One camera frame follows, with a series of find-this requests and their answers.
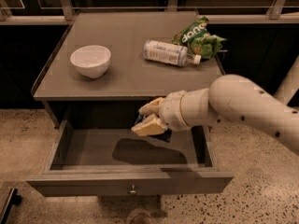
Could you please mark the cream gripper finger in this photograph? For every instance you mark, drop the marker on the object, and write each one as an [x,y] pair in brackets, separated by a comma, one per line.
[148,125]
[151,107]

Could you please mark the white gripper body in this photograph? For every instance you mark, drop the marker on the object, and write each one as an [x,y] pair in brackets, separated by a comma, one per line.
[172,111]

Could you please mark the dark blue rxbar wrapper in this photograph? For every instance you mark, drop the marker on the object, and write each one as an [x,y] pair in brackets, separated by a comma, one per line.
[166,136]

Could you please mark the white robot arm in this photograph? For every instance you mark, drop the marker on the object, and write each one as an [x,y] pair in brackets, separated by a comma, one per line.
[230,97]

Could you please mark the open grey top drawer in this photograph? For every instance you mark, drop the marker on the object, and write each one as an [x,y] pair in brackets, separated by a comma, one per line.
[106,162]

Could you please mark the grey cabinet with counter top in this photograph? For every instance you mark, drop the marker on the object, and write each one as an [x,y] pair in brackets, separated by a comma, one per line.
[129,76]

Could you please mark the small metal drawer knob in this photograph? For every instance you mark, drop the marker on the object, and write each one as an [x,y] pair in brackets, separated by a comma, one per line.
[132,190]

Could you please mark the white labelled plastic bottle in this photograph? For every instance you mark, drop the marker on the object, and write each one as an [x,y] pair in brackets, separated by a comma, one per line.
[162,52]

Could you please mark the white ceramic bowl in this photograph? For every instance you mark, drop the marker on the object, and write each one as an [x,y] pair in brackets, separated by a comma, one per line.
[91,61]

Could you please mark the green chip bag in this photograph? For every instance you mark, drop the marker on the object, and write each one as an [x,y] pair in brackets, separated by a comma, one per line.
[199,40]

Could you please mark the black object at floor edge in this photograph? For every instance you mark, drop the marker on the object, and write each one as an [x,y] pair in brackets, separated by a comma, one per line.
[13,198]

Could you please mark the metal railing frame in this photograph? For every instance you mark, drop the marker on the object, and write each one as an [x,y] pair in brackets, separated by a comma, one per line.
[217,11]

